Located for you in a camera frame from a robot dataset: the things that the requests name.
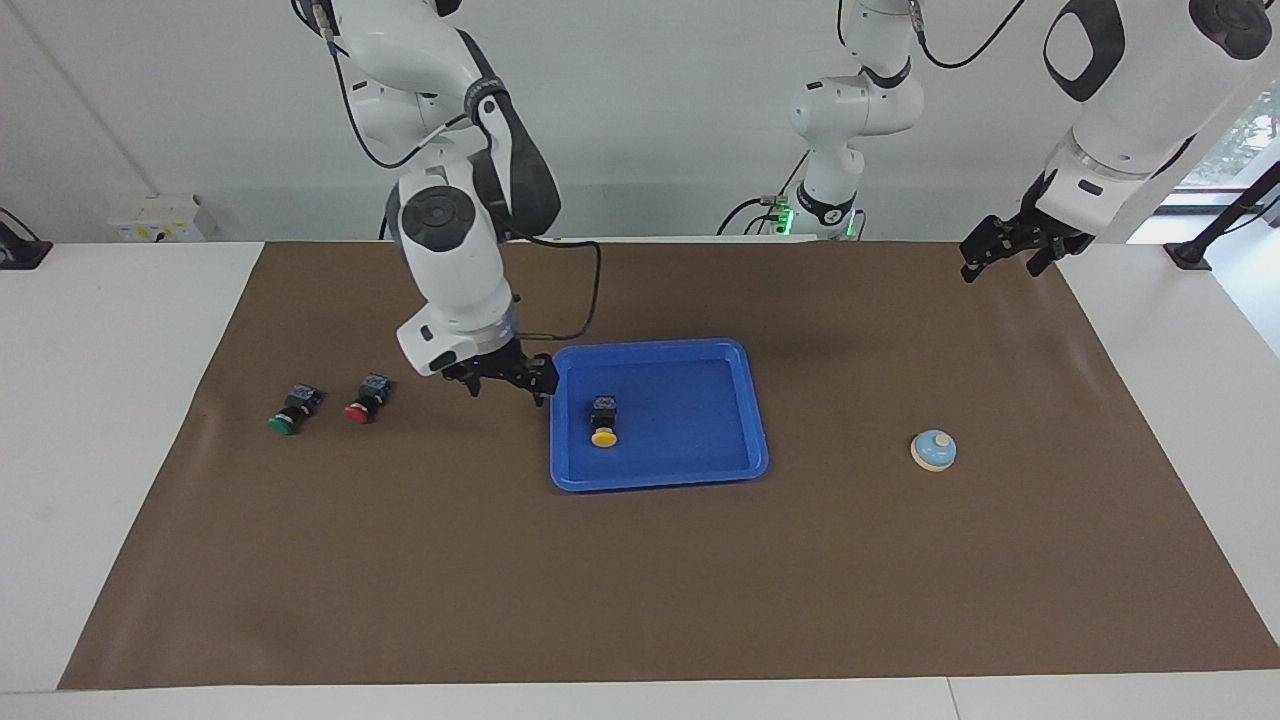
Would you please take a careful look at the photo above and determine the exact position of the red push button switch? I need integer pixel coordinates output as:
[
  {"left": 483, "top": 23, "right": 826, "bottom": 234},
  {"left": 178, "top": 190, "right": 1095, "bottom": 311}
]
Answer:
[{"left": 344, "top": 373, "right": 393, "bottom": 425}]

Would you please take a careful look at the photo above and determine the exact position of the black table clamp mount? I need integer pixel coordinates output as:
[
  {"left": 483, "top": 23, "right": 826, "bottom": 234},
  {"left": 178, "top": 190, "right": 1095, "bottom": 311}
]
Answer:
[{"left": 0, "top": 207, "right": 53, "bottom": 271}]

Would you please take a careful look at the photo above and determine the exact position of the green push button switch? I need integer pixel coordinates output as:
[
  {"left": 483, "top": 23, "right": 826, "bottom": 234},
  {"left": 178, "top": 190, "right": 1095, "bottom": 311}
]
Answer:
[{"left": 268, "top": 383, "right": 323, "bottom": 437}]

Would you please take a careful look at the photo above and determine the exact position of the brown table mat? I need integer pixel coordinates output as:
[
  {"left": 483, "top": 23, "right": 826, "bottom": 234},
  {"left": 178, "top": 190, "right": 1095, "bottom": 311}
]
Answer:
[{"left": 57, "top": 238, "right": 1280, "bottom": 691}]

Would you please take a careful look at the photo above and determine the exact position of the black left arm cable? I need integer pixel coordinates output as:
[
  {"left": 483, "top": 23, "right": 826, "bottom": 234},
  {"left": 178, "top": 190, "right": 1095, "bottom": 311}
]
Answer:
[{"left": 905, "top": 0, "right": 1031, "bottom": 71}]

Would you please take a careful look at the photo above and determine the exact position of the black angled stand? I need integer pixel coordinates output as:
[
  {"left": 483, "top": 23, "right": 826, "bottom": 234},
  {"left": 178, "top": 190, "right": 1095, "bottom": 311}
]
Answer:
[{"left": 1163, "top": 160, "right": 1280, "bottom": 273}]

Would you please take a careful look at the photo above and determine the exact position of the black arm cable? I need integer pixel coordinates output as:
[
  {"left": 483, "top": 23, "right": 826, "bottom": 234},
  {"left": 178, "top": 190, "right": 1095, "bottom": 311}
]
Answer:
[
  {"left": 905, "top": 0, "right": 1031, "bottom": 71},
  {"left": 300, "top": 0, "right": 603, "bottom": 343}
]

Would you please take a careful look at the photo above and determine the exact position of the white wall socket box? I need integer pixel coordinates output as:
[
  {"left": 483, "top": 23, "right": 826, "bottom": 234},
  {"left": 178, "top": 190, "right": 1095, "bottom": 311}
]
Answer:
[{"left": 108, "top": 195, "right": 216, "bottom": 243}]

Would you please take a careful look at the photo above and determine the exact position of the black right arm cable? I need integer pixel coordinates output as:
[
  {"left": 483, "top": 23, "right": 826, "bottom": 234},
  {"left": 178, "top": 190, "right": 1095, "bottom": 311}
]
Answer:
[{"left": 300, "top": 0, "right": 603, "bottom": 343}]

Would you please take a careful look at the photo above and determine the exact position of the black left base cable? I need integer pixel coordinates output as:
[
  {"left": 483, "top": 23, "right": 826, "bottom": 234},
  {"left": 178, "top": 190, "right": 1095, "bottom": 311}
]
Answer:
[{"left": 715, "top": 150, "right": 811, "bottom": 238}]

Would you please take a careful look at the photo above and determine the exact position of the blue plastic tray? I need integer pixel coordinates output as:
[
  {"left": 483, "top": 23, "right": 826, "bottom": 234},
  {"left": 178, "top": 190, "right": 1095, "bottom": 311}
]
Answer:
[{"left": 549, "top": 338, "right": 770, "bottom": 493}]

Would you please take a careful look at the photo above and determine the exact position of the light blue desk bell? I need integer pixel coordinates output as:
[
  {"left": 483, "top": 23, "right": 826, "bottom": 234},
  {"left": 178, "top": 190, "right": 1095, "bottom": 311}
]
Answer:
[{"left": 910, "top": 429, "right": 958, "bottom": 473}]

